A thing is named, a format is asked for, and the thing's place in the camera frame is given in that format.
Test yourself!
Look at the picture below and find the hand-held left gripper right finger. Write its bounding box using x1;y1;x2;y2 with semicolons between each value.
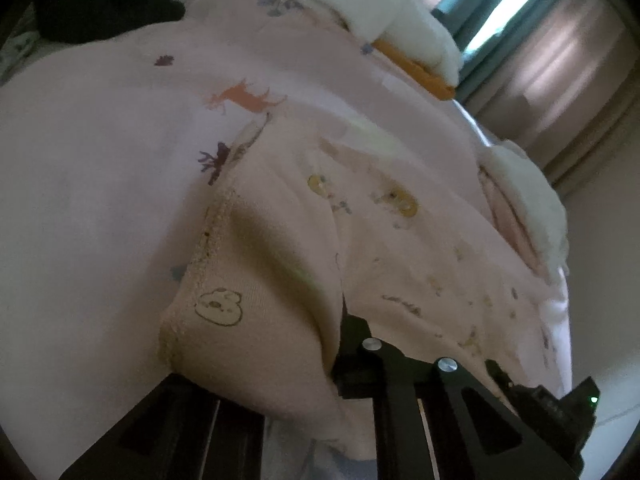
330;309;577;480

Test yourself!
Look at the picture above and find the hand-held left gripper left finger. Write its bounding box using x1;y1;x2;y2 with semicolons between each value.
59;373;267;480

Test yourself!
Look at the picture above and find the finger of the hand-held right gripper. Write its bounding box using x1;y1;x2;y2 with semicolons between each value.
483;359;521;405

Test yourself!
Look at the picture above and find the small pink bear-print garment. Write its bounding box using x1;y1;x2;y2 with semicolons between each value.
157;109;553;461

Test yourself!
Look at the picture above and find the small white fluffy pillow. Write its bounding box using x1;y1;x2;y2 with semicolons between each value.
479;141;572;282

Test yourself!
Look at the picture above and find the pink animal-print blanket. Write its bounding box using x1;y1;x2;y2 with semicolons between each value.
0;0;575;480

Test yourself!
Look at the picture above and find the orange cushion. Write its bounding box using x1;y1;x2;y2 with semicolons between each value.
372;39;457;101

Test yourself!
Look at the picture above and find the pale grey printed quilt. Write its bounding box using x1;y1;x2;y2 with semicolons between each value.
0;10;47;86

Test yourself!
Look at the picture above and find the black cloth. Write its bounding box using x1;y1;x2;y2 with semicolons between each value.
34;0;187;45

